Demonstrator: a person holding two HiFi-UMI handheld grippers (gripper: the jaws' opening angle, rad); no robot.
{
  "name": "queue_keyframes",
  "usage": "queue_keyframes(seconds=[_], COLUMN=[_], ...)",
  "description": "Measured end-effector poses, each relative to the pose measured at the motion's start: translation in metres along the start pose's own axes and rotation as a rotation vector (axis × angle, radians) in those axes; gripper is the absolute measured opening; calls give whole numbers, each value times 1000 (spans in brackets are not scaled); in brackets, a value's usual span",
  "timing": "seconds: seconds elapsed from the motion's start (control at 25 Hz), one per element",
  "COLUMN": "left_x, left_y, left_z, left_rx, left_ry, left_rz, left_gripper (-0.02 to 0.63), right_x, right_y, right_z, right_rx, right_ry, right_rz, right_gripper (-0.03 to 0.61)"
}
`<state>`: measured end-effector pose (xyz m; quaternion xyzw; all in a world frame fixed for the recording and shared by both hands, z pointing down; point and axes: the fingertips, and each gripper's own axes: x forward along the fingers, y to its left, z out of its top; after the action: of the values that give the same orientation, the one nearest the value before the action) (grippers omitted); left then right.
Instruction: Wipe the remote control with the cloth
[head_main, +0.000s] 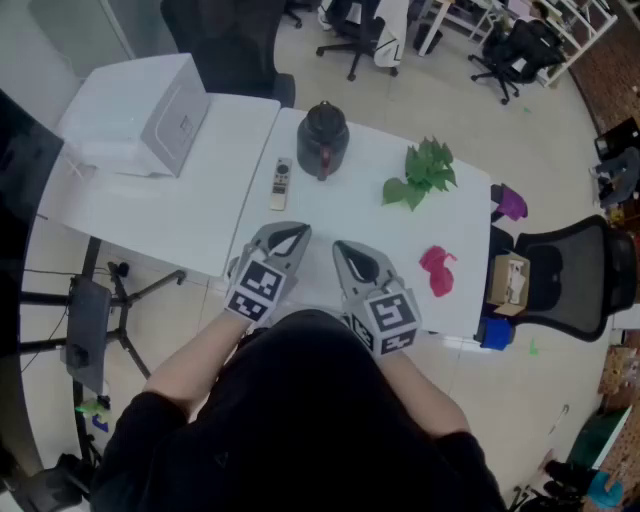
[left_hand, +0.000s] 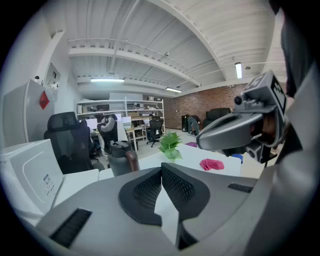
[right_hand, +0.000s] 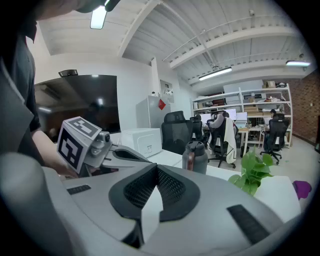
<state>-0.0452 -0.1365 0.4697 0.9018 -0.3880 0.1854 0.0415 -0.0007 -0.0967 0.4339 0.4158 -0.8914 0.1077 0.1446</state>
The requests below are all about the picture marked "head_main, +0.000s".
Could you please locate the purple cloth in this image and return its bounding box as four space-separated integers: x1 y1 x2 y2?
492 183 529 221

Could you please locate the person's left forearm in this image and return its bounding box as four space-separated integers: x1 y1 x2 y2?
143 307 254 419

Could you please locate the green panel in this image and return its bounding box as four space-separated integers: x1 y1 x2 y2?
569 405 632 470

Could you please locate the blue container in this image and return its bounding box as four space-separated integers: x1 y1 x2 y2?
478 317 516 351

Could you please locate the open cardboard box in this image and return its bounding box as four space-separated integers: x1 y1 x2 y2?
485 251 532 317

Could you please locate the green leafy plant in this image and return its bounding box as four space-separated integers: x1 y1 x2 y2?
381 135 459 213

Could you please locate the black high-back office chair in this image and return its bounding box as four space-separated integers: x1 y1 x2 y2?
159 0 297 109

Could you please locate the white box appliance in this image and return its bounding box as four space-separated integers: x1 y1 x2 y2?
55 52 212 179

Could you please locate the person's black shirt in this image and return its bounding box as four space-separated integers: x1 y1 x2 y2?
89 308 506 512

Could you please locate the beige remote control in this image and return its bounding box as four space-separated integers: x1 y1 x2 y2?
269 157 294 212

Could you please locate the black mesh office chair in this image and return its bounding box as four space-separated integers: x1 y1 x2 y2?
489 213 639 344

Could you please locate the black kettle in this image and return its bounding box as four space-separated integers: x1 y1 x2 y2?
296 99 350 182

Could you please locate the black waste bin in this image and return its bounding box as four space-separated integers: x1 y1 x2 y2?
412 22 444 55

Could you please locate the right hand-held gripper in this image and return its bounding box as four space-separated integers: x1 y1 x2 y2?
331 240 420 359

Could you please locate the black backpack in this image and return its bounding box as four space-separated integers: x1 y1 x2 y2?
0 452 94 512

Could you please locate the person's right forearm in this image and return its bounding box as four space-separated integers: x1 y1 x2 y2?
377 344 472 439

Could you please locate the white garment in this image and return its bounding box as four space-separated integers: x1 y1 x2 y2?
373 0 410 69

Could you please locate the black laptop case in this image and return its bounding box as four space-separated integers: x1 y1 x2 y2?
593 117 640 162

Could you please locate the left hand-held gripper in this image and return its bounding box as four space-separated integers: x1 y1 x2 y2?
223 220 313 325

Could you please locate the black bag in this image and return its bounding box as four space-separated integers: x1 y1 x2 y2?
543 458 601 501

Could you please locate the grey metal cabinet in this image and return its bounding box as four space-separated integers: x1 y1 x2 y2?
27 0 136 79

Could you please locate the grey device box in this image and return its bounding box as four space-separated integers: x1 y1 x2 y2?
59 277 113 397

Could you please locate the red cleaning cloth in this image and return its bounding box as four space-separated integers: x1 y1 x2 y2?
418 244 458 299

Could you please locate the black tripod stand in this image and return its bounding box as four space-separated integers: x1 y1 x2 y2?
102 260 187 381

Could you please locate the green floor toy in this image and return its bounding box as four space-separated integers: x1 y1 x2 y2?
74 395 113 435

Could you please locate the black swivel office chair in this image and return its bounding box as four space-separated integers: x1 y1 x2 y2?
315 0 400 82
468 19 569 106

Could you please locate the white storage shelving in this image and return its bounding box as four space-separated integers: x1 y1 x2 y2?
537 0 620 90

